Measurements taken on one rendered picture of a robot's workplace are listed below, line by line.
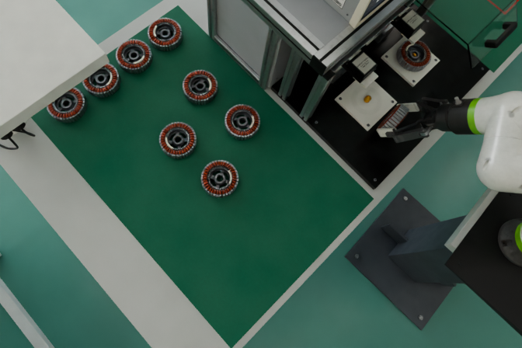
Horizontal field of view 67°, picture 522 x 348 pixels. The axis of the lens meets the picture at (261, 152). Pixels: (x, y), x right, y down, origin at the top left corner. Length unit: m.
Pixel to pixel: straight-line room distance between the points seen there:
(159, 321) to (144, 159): 0.47
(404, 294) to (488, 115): 1.24
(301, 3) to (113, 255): 0.86
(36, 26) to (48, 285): 1.37
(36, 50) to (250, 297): 0.82
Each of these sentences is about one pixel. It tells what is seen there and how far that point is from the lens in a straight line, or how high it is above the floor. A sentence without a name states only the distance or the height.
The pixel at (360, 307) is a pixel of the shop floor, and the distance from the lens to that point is 2.06.
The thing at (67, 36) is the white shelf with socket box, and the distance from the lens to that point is 0.94.
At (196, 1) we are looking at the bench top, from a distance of 1.52.
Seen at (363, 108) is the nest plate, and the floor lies 0.78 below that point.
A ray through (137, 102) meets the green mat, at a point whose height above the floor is 0.75.
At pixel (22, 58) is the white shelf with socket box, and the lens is 0.94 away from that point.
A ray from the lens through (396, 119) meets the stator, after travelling 1.25.
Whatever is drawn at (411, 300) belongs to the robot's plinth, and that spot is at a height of 0.02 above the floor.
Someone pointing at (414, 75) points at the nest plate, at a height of 0.78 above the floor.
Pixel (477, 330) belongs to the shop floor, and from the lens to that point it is 2.31.
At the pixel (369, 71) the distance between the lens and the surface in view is 1.26.
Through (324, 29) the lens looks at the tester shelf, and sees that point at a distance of 1.05.
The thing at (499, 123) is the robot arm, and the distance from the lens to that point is 1.04.
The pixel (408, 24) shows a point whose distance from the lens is 1.40.
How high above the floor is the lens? 1.94
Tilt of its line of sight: 72 degrees down
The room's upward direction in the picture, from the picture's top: 18 degrees clockwise
